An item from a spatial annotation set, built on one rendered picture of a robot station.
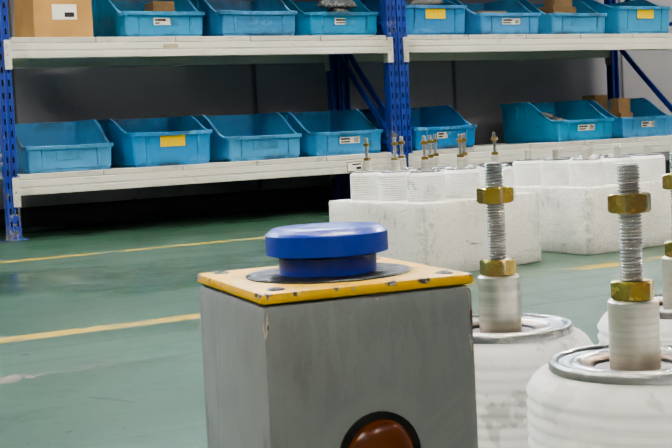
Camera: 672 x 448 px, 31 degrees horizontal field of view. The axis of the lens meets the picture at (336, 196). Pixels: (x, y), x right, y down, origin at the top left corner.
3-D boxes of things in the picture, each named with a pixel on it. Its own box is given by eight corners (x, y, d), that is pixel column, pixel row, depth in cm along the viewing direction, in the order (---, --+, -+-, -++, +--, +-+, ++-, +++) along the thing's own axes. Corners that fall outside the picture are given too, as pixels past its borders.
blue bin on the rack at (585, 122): (498, 143, 649) (497, 104, 648) (555, 140, 667) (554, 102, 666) (558, 142, 605) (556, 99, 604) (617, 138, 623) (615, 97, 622)
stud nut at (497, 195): (516, 201, 65) (515, 185, 65) (511, 203, 63) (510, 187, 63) (479, 202, 65) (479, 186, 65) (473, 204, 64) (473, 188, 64)
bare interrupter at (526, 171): (509, 222, 357) (506, 150, 356) (539, 220, 360) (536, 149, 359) (523, 224, 348) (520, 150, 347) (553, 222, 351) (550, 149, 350)
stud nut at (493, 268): (519, 272, 65) (518, 256, 65) (514, 276, 63) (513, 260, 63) (482, 272, 65) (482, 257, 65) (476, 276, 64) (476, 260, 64)
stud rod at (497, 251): (510, 303, 65) (504, 161, 64) (507, 306, 64) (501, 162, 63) (492, 303, 65) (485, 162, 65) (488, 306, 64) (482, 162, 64)
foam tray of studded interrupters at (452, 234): (542, 261, 314) (539, 192, 313) (426, 278, 292) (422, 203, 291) (443, 253, 346) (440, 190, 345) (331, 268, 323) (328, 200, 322)
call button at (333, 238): (410, 288, 39) (407, 224, 39) (292, 300, 37) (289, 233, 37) (360, 276, 42) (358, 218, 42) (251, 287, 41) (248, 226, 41)
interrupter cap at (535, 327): (581, 324, 67) (580, 312, 67) (564, 350, 60) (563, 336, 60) (446, 324, 69) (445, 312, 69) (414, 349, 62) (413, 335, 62)
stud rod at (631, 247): (641, 332, 54) (634, 162, 54) (649, 336, 53) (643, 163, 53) (619, 333, 54) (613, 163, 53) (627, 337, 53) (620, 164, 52)
